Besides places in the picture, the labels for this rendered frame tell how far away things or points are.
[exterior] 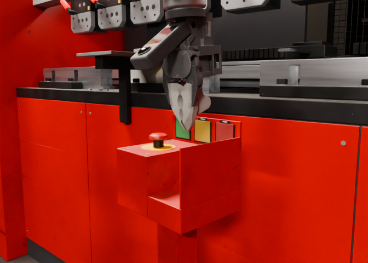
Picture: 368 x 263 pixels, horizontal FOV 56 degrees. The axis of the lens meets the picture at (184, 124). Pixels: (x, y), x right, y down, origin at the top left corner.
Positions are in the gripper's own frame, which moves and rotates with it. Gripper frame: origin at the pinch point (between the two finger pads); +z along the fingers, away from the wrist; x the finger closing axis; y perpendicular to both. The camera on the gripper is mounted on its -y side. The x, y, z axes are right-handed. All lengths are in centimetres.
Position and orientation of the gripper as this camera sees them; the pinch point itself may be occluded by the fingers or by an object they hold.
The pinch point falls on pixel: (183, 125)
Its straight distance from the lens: 63.3
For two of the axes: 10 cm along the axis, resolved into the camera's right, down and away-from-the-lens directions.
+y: 7.3, -1.8, 6.6
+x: -6.8, -1.0, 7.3
